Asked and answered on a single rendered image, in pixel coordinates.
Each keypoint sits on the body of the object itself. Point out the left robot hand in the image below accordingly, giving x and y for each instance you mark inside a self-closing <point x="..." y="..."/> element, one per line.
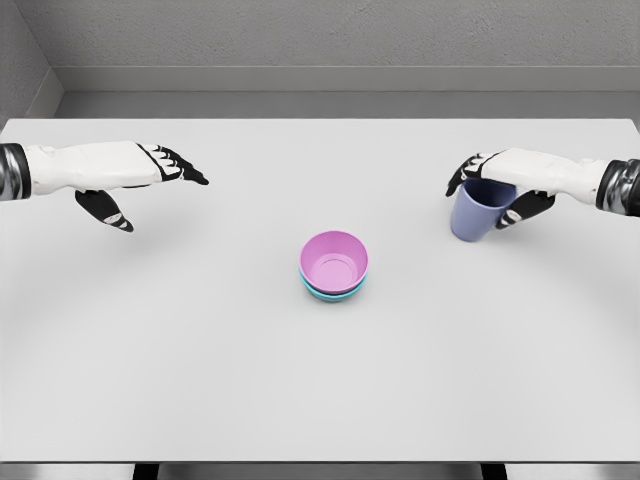
<point x="115" y="165"/>

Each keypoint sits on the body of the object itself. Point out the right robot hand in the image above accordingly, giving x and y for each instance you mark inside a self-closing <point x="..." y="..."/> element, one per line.
<point x="520" y="167"/>

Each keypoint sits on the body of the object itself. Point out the blue cup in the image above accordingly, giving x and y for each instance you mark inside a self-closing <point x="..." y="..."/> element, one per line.
<point x="475" y="212"/>

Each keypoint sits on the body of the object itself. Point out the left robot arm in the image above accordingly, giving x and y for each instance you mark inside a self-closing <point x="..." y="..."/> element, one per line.
<point x="30" y="170"/>

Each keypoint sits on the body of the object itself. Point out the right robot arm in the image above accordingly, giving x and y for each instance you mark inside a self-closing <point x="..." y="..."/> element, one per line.
<point x="607" y="184"/>

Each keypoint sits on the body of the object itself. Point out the pink bowl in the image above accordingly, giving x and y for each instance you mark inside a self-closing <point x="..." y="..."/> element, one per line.
<point x="333" y="262"/>

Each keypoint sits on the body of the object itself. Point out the teal bowl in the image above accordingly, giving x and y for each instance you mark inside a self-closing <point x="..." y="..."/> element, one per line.
<point x="332" y="297"/>

